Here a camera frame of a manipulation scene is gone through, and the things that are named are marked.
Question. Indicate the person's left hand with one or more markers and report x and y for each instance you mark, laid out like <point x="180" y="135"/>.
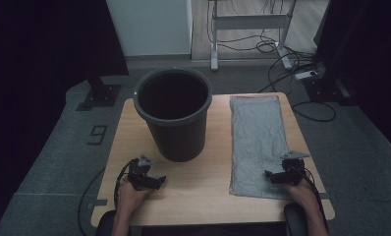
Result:
<point x="129" y="198"/>

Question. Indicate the person's right hand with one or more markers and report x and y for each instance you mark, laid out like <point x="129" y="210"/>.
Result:
<point x="301" y="193"/>

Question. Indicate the white metal stand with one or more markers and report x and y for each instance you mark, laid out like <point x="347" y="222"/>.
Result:
<point x="249" y="22"/>

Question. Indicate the white power strip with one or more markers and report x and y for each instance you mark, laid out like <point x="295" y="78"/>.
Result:
<point x="305" y="75"/>

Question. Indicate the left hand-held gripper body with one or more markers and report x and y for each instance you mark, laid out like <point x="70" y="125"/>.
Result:
<point x="138" y="173"/>

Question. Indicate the black stand base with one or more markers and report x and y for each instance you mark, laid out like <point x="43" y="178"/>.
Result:
<point x="100" y="95"/>
<point x="327" y="91"/>

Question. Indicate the grey plastic trash bag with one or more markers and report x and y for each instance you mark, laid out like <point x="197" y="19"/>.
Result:
<point x="259" y="137"/>

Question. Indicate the black curtain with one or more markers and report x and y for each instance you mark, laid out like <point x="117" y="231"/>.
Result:
<point x="370" y="49"/>
<point x="36" y="49"/>

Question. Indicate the black chair armrest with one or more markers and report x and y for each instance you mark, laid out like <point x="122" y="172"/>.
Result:
<point x="295" y="221"/>
<point x="105" y="226"/>

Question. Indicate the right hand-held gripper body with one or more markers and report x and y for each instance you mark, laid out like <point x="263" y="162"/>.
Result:
<point x="293" y="172"/>

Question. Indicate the black plastic trash bin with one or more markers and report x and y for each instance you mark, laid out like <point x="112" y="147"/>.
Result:
<point x="178" y="142"/>

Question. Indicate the white cabinet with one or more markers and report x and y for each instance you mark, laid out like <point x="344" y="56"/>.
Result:
<point x="151" y="26"/>

